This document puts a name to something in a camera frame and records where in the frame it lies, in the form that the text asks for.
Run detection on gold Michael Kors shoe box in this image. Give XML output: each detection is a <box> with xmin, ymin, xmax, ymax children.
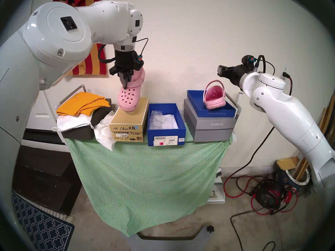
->
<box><xmin>109</xmin><ymin>96</ymin><xmax>150</xmax><ymax>142</ymax></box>

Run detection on white cardboard box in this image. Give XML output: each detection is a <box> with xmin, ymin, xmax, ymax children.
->
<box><xmin>208</xmin><ymin>181</ymin><xmax>226</xmax><ymax>204</ymax></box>

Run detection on blue white bucket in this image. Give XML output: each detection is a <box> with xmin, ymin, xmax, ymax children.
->
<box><xmin>277</xmin><ymin>168</ymin><xmax>313</xmax><ymax>193</ymax></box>

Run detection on red yellow striped flag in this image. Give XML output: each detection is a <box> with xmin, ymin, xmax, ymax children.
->
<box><xmin>53</xmin><ymin>0</ymin><xmax>108</xmax><ymax>76</ymax></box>

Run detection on blue patterned rug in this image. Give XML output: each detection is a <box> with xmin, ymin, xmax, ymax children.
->
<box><xmin>12</xmin><ymin>191</ymin><xmax>75</xmax><ymax>251</ymax></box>

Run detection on green checkered tablecloth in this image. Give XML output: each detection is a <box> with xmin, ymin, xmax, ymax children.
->
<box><xmin>65</xmin><ymin>122</ymin><xmax>234</xmax><ymax>237</ymax></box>

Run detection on orange folded cloth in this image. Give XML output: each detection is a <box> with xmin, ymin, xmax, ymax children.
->
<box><xmin>56</xmin><ymin>92</ymin><xmax>112</xmax><ymax>116</ymax></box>

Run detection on pink clog shoe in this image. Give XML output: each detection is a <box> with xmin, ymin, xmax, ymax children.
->
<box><xmin>117</xmin><ymin>68</ymin><xmax>146</xmax><ymax>112</ymax></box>
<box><xmin>203</xmin><ymin>80</ymin><xmax>226</xmax><ymax>110</ymax></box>

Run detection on black floor cable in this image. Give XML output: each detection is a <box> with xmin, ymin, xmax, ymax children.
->
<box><xmin>230</xmin><ymin>206</ymin><xmax>276</xmax><ymax>251</ymax></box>

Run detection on black door threshold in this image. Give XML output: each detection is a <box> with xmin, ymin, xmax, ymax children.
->
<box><xmin>22</xmin><ymin>128</ymin><xmax>66</xmax><ymax>146</ymax></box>

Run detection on white drawstring dust bag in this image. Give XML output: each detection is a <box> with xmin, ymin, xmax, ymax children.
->
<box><xmin>52</xmin><ymin>113</ymin><xmax>94</xmax><ymax>133</ymax></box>

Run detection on grey pipe table rail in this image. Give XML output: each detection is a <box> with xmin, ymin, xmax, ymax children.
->
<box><xmin>58</xmin><ymin>84</ymin><xmax>87</xmax><ymax>105</ymax></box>
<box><xmin>225</xmin><ymin>92</ymin><xmax>243</xmax><ymax>120</ymax></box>

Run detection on blue shoe box lid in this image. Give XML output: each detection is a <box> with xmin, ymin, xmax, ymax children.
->
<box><xmin>187</xmin><ymin>90</ymin><xmax>237</xmax><ymax>118</ymax></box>

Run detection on white tissue paper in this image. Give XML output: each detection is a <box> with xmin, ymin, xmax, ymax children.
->
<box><xmin>162</xmin><ymin>114</ymin><xmax>180</xmax><ymax>130</ymax></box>

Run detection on dark wooden steps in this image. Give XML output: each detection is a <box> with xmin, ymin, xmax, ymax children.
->
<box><xmin>13</xmin><ymin>145</ymin><xmax>83</xmax><ymax>216</ymax></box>

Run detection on dark curved handle bar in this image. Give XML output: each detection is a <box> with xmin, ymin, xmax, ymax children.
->
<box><xmin>136</xmin><ymin>231</ymin><xmax>208</xmax><ymax>241</ymax></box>

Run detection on grey Vionic shoe box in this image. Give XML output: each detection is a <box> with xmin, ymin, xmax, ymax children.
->
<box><xmin>183</xmin><ymin>99</ymin><xmax>237</xmax><ymax>142</ymax></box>

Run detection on white panel door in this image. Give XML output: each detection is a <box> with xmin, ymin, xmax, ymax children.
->
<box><xmin>22</xmin><ymin>78</ymin><xmax>66</xmax><ymax>146</ymax></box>

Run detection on clear plastic bag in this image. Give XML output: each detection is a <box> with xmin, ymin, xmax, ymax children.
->
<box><xmin>151</xmin><ymin>110</ymin><xmax>164</xmax><ymax>130</ymax></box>

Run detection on black right camera cable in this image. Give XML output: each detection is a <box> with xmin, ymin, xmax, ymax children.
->
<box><xmin>255</xmin><ymin>54</ymin><xmax>276</xmax><ymax>76</ymax></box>

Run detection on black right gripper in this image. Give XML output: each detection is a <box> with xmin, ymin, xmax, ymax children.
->
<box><xmin>217</xmin><ymin>64</ymin><xmax>252</xmax><ymax>88</ymax></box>

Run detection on black red cable reel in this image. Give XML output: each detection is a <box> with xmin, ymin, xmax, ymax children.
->
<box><xmin>249</xmin><ymin>179</ymin><xmax>299</xmax><ymax>216</ymax></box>

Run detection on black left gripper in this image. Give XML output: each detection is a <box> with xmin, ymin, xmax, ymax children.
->
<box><xmin>109</xmin><ymin>50</ymin><xmax>138</xmax><ymax>90</ymax></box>

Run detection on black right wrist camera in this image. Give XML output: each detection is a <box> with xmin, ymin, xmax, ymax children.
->
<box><xmin>241</xmin><ymin>55</ymin><xmax>256</xmax><ymax>69</ymax></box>

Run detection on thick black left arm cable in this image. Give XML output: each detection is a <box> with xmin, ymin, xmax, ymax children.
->
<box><xmin>97</xmin><ymin>44</ymin><xmax>116</xmax><ymax>64</ymax></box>

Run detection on thin black left camera cable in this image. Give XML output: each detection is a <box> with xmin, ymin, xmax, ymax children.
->
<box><xmin>135</xmin><ymin>38</ymin><xmax>149</xmax><ymax>58</ymax></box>

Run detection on blue shoe box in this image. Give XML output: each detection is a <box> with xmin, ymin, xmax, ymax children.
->
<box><xmin>147</xmin><ymin>103</ymin><xmax>188</xmax><ymax>147</ymax></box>

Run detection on white crumpled cloth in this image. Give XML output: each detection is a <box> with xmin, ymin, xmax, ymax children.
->
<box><xmin>93</xmin><ymin>110</ymin><xmax>117</xmax><ymax>151</ymax></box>

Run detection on dark power cable with plug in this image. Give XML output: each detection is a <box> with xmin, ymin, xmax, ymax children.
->
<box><xmin>224</xmin><ymin>72</ymin><xmax>294</xmax><ymax>199</ymax></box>

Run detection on dark brown box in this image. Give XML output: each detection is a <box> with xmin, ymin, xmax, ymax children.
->
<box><xmin>61</xmin><ymin>98</ymin><xmax>113</xmax><ymax>141</ymax></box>

